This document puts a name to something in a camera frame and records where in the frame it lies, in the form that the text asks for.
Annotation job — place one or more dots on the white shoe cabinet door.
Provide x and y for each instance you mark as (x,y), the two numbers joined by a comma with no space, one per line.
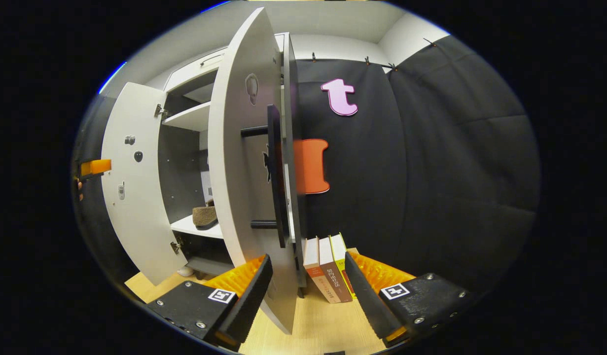
(135,222)
(239,172)

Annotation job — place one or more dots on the small white round object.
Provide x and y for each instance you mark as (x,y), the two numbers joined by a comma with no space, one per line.
(186,271)

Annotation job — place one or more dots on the white and orange book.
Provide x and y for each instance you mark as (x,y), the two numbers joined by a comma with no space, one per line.
(315,271)

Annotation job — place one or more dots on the brown fuzzy shoe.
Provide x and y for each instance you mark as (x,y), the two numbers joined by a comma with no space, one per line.
(204,217)

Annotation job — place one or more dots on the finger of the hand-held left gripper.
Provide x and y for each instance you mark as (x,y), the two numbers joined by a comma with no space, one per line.
(98,166)

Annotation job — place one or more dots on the yellow-green book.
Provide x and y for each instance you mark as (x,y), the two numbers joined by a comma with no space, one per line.
(341,256)

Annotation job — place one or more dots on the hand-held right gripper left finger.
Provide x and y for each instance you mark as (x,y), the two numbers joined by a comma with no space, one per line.
(249,305)

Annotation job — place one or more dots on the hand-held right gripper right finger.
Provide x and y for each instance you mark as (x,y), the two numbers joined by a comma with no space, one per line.
(367,305)

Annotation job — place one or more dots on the black backdrop cloth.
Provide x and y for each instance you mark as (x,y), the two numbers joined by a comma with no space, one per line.
(431,172)

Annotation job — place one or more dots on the white shoe cabinet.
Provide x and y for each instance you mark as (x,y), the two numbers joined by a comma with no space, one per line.
(185,158)

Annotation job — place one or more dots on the white cabinet drawer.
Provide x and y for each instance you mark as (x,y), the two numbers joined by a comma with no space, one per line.
(195,74)

